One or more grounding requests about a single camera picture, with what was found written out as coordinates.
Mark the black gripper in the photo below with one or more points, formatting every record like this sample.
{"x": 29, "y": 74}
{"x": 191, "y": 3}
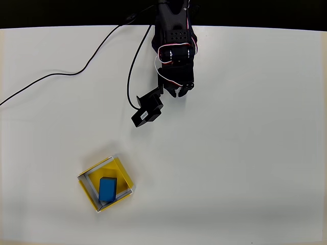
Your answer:
{"x": 177, "y": 85}

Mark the blue cube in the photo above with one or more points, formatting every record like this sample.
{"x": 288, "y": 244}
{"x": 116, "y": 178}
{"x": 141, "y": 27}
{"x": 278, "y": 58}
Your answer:
{"x": 107, "y": 190}

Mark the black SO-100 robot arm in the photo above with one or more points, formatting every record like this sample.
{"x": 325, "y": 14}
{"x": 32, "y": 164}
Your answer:
{"x": 173, "y": 23}

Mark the yellow box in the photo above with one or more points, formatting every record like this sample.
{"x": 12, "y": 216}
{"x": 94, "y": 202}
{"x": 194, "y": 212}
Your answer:
{"x": 125, "y": 176}

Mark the black gripper-mounted camera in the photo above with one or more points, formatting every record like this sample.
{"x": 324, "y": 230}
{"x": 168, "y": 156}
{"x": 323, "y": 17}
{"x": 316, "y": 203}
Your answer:
{"x": 147, "y": 111}

